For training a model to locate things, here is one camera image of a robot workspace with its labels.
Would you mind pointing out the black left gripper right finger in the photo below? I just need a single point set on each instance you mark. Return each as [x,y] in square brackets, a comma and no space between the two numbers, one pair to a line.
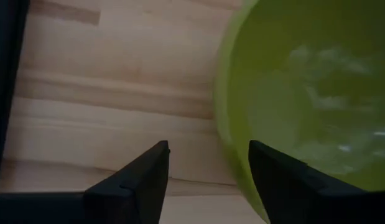
[291,193]

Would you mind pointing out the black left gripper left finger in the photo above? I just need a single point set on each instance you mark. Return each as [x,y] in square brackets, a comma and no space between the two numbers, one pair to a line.
[136,189]

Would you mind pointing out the black metal shelf frame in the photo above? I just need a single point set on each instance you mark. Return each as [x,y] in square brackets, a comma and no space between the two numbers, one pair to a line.
[5,93]

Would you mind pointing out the green plastic bowl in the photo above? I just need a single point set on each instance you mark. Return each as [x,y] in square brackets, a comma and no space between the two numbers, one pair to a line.
[291,81]

